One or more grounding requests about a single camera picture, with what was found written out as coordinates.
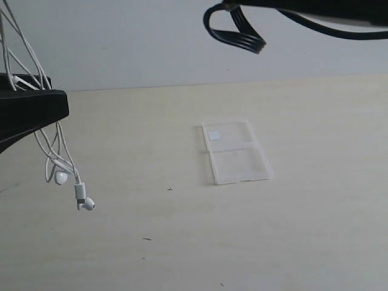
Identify black camera cable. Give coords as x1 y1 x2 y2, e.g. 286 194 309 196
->
202 2 388 55

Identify white wired earphones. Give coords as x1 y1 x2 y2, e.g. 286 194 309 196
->
1 1 96 211

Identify clear plastic storage case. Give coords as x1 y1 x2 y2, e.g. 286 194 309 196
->
192 118 274 186

